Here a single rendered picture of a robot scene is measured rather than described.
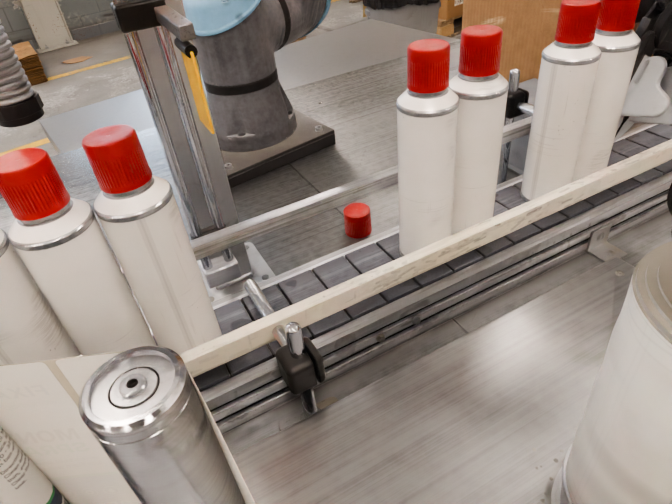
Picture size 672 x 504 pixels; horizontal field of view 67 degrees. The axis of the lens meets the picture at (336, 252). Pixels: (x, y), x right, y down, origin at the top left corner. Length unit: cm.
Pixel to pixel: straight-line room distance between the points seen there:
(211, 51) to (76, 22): 515
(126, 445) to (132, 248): 19
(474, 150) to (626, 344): 27
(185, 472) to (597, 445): 19
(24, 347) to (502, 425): 33
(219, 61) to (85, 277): 49
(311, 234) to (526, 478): 39
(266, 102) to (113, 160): 50
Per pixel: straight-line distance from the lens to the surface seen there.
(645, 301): 23
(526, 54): 95
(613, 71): 58
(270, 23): 81
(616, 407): 26
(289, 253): 62
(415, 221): 48
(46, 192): 35
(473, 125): 46
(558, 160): 57
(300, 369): 38
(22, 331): 39
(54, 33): 585
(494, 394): 41
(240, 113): 81
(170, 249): 37
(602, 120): 60
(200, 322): 41
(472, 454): 38
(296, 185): 75
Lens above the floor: 121
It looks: 38 degrees down
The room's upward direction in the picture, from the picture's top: 7 degrees counter-clockwise
